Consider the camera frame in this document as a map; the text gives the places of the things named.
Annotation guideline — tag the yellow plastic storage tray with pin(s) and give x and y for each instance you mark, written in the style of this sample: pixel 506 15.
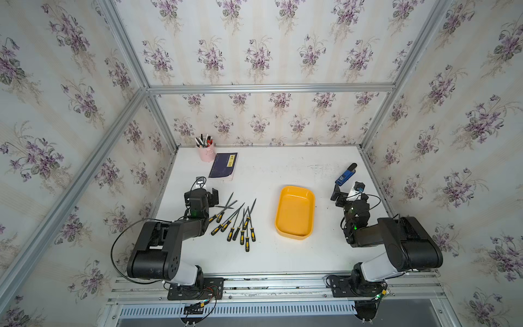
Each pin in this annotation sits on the yellow plastic storage tray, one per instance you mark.
pixel 295 213

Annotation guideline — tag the blue black stapler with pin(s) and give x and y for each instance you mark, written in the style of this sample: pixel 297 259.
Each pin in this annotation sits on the blue black stapler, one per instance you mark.
pixel 350 171

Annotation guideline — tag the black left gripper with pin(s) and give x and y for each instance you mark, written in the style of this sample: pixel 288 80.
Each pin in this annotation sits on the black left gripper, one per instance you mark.
pixel 212 198

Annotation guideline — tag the aluminium front rail frame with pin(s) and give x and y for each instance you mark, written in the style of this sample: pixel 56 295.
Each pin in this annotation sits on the aluminium front rail frame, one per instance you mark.
pixel 302 299

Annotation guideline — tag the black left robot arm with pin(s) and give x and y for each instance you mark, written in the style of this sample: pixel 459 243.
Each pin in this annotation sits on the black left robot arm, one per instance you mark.
pixel 157 252

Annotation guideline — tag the dark purple notebook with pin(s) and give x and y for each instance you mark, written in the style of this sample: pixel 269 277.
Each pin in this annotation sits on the dark purple notebook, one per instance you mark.
pixel 223 166

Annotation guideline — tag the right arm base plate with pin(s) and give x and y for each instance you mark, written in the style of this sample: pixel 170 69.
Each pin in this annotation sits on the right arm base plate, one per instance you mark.
pixel 355 287

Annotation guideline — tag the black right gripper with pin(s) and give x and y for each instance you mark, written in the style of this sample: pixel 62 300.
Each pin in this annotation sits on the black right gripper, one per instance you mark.
pixel 342 198

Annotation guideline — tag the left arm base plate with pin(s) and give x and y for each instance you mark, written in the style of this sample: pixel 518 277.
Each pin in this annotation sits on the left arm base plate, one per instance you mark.
pixel 206 289

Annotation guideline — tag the pink pen cup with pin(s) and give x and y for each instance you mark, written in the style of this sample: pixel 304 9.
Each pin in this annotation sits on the pink pen cup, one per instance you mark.
pixel 207 154

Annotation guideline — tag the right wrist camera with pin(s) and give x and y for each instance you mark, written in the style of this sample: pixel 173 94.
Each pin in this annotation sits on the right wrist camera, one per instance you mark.
pixel 357 189

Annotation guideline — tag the file tool moved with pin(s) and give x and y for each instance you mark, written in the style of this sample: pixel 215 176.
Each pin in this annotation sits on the file tool moved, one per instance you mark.
pixel 230 235
pixel 252 230
pixel 246 226
pixel 242 230

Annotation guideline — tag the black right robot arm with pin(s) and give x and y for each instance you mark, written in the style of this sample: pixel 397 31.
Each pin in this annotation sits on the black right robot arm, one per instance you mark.
pixel 407 245

